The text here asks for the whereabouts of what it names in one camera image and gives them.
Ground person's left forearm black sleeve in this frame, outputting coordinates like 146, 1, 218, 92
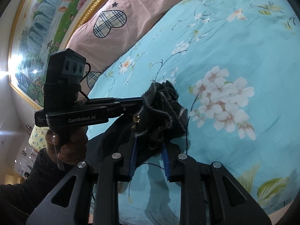
1, 148, 73, 224

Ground black fleece pants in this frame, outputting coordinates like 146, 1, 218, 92
85, 81, 188, 166

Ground light blue floral bedsheet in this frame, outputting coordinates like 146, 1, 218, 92
89, 0, 299, 215

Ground yellow cartoon print pillow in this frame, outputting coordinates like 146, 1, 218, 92
28, 125, 49, 152

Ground person's left hand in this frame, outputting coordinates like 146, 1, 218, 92
45, 127, 88, 165

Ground gold framed landscape painting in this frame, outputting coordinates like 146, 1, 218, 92
8, 0, 106, 109

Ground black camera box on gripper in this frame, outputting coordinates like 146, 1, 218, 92
43, 48, 86, 113

